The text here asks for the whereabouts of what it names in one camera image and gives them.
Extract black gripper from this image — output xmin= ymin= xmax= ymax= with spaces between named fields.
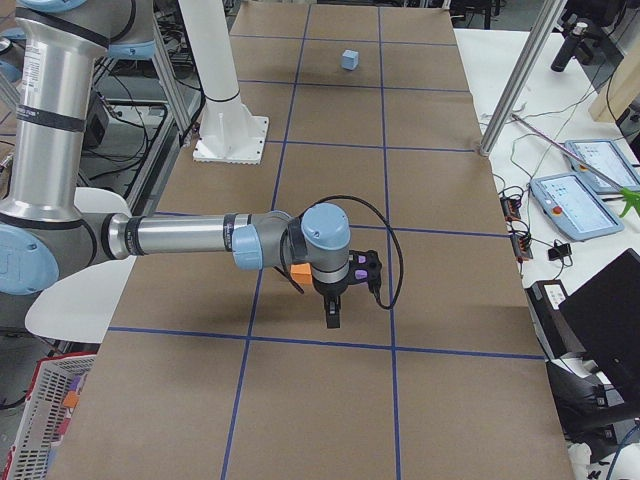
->
xmin=313 ymin=279 xmax=348 ymax=329

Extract light blue foam block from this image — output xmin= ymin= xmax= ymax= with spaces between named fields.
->
xmin=340 ymin=49 xmax=359 ymax=71

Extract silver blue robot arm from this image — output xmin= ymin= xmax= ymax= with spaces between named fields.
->
xmin=1 ymin=1 xmax=351 ymax=328

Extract orange foam block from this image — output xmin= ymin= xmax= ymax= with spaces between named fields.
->
xmin=290 ymin=263 xmax=313 ymax=285

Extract orange terminal block strip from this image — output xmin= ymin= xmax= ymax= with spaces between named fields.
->
xmin=500 ymin=195 xmax=533 ymax=263

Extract black printer box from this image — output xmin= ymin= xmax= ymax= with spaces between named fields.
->
xmin=525 ymin=280 xmax=581 ymax=358

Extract near teach pendant tablet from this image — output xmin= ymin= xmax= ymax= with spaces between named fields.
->
xmin=530 ymin=173 xmax=624 ymax=241

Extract teach pendant tablet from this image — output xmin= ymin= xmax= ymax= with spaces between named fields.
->
xmin=564 ymin=139 xmax=639 ymax=194
xmin=530 ymin=173 xmax=624 ymax=241

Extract far teach pendant tablet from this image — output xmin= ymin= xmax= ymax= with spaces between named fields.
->
xmin=564 ymin=139 xmax=639 ymax=194

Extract white plastic basket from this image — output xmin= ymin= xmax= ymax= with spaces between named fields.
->
xmin=2 ymin=353 xmax=96 ymax=479

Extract black wrist camera purple caps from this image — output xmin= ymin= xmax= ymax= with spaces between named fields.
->
xmin=347 ymin=250 xmax=382 ymax=294

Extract black camera cable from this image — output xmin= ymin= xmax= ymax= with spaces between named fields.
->
xmin=279 ymin=195 xmax=406 ymax=311

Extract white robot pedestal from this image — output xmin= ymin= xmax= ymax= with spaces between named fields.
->
xmin=179 ymin=0 xmax=269 ymax=164

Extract silver aluminium frame post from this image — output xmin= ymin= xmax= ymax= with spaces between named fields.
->
xmin=478 ymin=0 xmax=566 ymax=157

